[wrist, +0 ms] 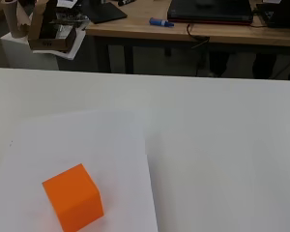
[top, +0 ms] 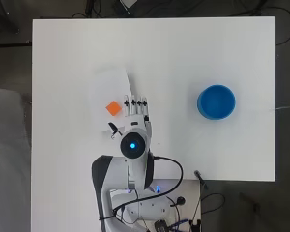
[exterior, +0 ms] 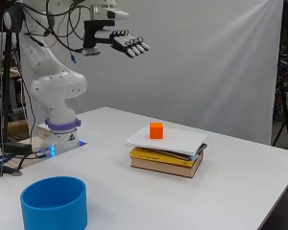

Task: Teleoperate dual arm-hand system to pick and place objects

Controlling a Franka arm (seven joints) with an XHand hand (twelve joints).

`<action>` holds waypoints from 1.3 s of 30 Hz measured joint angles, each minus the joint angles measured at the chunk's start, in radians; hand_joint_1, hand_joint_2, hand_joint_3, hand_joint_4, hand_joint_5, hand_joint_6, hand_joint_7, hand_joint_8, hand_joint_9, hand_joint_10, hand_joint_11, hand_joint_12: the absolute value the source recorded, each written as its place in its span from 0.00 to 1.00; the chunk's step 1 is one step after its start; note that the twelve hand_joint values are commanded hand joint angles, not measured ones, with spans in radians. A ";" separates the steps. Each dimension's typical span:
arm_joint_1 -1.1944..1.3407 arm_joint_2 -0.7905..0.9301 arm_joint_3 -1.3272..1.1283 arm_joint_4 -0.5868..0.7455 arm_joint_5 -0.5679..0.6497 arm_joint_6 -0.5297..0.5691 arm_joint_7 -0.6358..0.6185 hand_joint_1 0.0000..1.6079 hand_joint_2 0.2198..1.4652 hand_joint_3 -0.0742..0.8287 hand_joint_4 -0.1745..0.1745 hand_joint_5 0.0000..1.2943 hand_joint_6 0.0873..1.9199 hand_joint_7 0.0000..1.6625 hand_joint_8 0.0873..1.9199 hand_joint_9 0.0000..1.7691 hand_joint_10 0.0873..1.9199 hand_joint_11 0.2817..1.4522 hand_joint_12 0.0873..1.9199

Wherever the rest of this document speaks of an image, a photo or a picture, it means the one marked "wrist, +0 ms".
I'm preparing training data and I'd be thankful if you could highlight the brown cardboard box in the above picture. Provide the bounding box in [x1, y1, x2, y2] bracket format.
[27, 0, 78, 52]

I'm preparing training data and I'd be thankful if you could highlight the brown cardboard tube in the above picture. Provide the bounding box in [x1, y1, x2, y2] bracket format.
[1, 0, 32, 40]

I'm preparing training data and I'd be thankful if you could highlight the white pedestal box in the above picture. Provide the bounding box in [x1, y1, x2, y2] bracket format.
[0, 28, 87, 71]

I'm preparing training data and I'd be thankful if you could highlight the wooden desk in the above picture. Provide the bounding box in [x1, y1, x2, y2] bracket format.
[85, 0, 290, 75]

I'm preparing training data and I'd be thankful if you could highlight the black bag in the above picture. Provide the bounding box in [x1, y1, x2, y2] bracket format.
[254, 2, 290, 30]

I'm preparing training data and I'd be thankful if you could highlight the black laptop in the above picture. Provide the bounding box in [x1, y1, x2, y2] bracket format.
[166, 0, 254, 26]

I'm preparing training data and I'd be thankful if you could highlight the blue marker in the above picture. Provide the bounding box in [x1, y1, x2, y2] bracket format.
[148, 17, 175, 29]

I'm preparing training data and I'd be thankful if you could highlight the black flat pad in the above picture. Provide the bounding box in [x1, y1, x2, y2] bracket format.
[81, 1, 129, 25]

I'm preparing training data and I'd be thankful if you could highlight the black desk cable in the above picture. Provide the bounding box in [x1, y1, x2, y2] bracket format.
[186, 22, 212, 50]

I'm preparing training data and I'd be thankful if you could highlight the orange cube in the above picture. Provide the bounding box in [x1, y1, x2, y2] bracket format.
[42, 162, 104, 232]

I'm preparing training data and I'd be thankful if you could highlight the black marker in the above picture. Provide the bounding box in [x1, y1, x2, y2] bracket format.
[117, 0, 135, 8]

